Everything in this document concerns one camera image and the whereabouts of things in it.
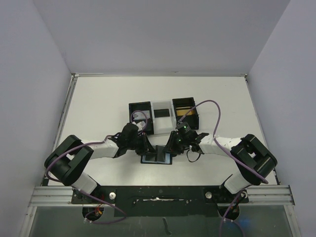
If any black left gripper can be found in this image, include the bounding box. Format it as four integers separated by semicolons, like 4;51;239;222
126;132;157;156

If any black leather card holder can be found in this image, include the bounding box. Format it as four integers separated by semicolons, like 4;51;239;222
141;146;173;165

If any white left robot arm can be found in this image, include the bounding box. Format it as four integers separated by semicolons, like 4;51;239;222
44;122;156;203

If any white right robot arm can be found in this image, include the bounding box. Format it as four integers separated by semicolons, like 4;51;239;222
164;131;277;202

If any silver credit card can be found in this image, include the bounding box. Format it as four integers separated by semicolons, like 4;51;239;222
133;110;151;120

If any black credit card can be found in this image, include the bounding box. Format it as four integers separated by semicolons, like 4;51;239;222
154;109;170;118

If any gold credit card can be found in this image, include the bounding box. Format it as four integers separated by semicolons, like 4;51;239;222
176;108;196;117

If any black left bin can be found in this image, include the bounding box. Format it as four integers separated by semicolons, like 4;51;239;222
128;101;154;135

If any black bin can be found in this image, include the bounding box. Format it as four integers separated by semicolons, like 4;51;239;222
128;101;154;135
172;97;199;130

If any white middle bin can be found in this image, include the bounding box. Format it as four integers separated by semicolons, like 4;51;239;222
151;100;176;135

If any black right bin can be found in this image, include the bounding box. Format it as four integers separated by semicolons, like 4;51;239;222
172;97;199;130

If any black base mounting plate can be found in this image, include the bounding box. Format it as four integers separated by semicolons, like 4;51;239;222
71;185;249;219

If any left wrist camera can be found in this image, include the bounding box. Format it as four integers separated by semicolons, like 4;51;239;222
132;121;147;131

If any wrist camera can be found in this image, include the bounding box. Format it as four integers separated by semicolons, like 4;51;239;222
132;121;147;131
176;122;197;139

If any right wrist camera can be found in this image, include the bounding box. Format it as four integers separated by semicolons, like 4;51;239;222
176;122;197;139

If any aluminium frame rail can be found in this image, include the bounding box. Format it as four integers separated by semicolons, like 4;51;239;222
21;73;79;237

